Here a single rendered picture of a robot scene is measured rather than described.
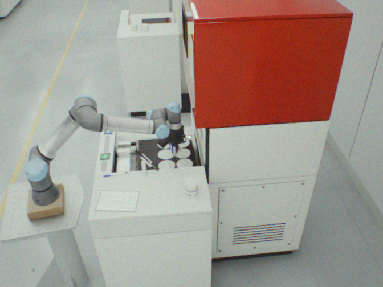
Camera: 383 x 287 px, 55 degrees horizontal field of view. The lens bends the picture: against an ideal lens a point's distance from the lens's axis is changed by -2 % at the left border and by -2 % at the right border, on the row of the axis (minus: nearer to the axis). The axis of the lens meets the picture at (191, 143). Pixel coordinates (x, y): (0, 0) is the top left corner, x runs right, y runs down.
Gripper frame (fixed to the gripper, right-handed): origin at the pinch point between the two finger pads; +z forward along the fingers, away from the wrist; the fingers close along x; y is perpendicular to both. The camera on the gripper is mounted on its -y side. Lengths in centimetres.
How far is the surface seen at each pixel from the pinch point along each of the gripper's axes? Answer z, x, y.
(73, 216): 10, 0, -68
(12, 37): 92, 538, 27
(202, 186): -4.5, -36.4, -6.6
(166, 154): 2.0, 5.2, -2.2
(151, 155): 2.1, 10.3, -9.4
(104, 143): -4.0, 32.2, -30.2
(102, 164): -3.7, 14.4, -40.7
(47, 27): 92, 548, 94
